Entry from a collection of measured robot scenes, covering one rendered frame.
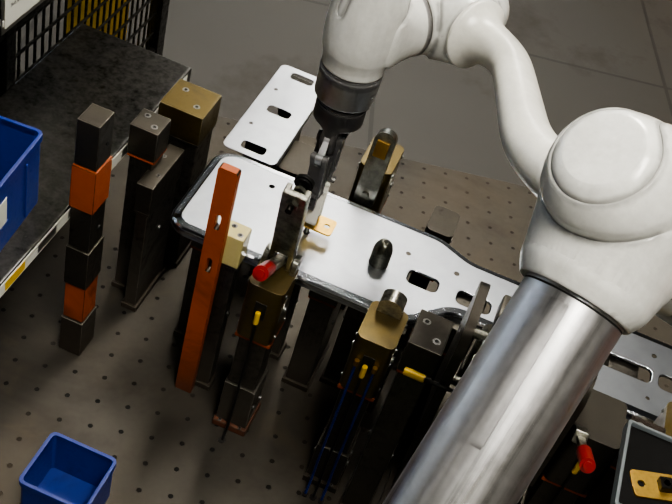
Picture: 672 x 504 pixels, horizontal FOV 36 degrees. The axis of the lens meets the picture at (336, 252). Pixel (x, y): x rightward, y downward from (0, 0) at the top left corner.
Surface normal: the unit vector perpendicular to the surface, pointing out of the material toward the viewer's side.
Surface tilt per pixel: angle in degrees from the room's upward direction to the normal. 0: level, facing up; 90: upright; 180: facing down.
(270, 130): 0
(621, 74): 0
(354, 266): 0
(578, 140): 39
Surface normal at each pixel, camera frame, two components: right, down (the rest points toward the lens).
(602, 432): 0.22, -0.69
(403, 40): 0.62, 0.61
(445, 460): -0.50, -0.38
